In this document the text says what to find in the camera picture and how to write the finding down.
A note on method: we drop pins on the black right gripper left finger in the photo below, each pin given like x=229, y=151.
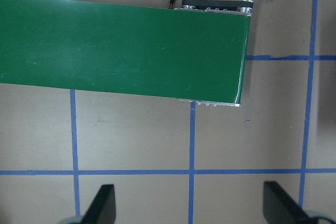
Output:
x=103, y=206

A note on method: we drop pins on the green conveyor belt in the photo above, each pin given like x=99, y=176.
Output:
x=195, y=53

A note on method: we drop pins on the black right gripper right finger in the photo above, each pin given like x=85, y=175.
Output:
x=279, y=207

